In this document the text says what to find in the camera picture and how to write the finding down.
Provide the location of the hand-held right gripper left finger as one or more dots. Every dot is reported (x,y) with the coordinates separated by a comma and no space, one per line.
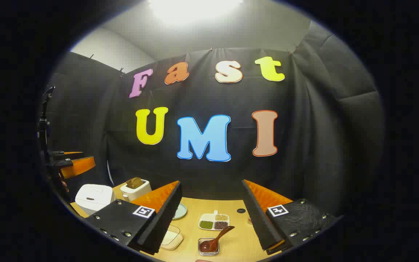
(162,225)

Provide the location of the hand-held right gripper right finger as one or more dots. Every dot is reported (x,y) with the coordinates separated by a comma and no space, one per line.
(260,222)

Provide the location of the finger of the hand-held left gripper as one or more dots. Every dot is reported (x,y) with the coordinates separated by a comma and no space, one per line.
(72,155)
(80,167)

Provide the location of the clear box of rice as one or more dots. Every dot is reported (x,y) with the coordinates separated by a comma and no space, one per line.
(171,240)

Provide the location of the white rice cooker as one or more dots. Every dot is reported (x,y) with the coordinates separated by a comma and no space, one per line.
(93,196)

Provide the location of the clear square chopstick holder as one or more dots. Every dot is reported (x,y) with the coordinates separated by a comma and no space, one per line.
(200,242)

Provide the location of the brown wooden spoon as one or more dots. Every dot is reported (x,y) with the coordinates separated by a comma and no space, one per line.
(209,246)

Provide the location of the pale green plate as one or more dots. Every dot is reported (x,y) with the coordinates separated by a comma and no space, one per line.
(180,211)

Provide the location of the white toaster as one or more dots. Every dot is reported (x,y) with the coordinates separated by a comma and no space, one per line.
(138,192)

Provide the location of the white divided bean dish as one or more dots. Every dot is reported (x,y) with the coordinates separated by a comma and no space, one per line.
(209,224)

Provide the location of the brown bread slice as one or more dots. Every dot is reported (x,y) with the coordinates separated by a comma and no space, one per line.
(134,182)

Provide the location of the black backdrop cloth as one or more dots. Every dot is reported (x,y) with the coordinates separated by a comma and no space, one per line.
(304,145)

